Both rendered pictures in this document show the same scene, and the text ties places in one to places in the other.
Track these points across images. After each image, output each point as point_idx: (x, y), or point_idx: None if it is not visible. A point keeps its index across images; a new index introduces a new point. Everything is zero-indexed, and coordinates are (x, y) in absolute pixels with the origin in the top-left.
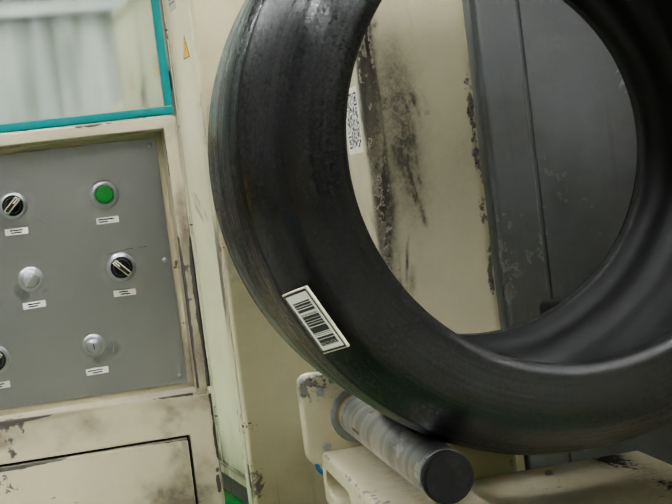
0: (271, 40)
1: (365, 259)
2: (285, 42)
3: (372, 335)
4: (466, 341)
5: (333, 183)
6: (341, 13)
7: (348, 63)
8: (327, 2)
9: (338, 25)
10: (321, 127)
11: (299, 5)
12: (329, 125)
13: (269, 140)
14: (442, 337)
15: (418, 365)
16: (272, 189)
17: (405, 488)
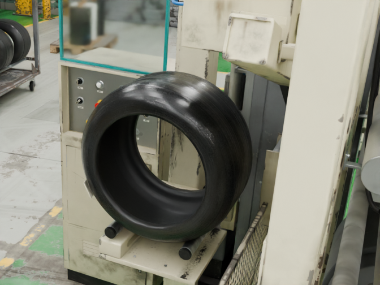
0: (87, 126)
1: (96, 182)
2: (87, 129)
3: (96, 198)
4: (115, 208)
5: (91, 164)
6: (98, 128)
7: (97, 139)
8: (95, 124)
9: (96, 130)
10: (90, 151)
11: (91, 121)
12: (91, 151)
13: (82, 148)
14: (110, 204)
15: (106, 208)
16: (82, 159)
17: None
